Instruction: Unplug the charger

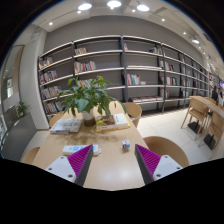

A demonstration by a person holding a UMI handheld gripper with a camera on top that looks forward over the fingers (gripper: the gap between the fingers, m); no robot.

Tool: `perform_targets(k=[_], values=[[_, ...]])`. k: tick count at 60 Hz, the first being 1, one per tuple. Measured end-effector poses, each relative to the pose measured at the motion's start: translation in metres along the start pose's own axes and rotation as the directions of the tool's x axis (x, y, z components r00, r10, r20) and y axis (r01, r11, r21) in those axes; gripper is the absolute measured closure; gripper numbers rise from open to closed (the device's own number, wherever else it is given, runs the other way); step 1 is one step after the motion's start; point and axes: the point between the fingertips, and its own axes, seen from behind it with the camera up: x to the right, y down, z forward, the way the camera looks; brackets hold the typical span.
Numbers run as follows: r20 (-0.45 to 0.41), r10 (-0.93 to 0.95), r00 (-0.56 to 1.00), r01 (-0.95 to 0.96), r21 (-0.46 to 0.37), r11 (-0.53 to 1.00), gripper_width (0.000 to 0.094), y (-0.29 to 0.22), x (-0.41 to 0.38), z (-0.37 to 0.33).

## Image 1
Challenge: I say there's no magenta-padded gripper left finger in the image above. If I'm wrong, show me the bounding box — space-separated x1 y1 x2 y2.
44 143 95 187

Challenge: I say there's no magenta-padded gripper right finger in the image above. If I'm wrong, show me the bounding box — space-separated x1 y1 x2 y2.
133 143 184 186

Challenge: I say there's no white and blue charger block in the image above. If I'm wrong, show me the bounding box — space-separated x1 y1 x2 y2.
121 139 131 150

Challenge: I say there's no beige round-back chair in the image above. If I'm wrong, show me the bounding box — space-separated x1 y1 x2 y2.
142 135 191 168
21 146 42 165
122 101 144 129
48 111 65 129

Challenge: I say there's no white power strip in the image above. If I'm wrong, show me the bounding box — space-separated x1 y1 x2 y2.
62 144 102 157

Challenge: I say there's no grey-white cover book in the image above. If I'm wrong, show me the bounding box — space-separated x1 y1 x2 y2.
49 118 84 135

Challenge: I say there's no small green background plant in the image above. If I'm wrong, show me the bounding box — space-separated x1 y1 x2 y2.
15 101 31 118

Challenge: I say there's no book with colourful picture cover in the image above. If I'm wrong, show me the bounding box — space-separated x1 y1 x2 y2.
95 113 129 130

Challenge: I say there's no green potted plant, white pot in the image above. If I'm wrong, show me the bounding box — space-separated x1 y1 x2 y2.
56 75 127 128

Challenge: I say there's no person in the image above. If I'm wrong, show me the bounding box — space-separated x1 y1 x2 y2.
211 85 219 103

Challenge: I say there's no grey shelf unit with books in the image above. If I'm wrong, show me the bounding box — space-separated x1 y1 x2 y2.
37 34 214 123

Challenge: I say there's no group of round ceiling lights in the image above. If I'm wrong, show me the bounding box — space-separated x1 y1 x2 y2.
48 0 201 46

